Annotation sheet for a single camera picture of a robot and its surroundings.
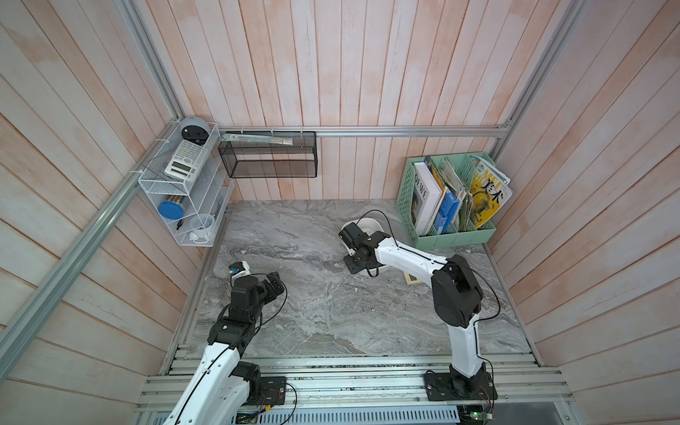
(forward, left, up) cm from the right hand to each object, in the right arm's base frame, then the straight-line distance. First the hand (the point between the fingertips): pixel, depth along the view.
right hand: (354, 262), depth 95 cm
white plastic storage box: (+18, -7, -1) cm, 20 cm away
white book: (+16, -25, +18) cm, 34 cm away
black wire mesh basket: (+39, +34, +20) cm, 56 cm away
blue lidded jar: (0, +55, +27) cm, 61 cm away
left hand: (-13, +28, +8) cm, 32 cm away
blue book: (+13, -33, +8) cm, 36 cm away
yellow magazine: (+24, -52, +13) cm, 59 cm away
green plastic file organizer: (+27, -37, +20) cm, 50 cm away
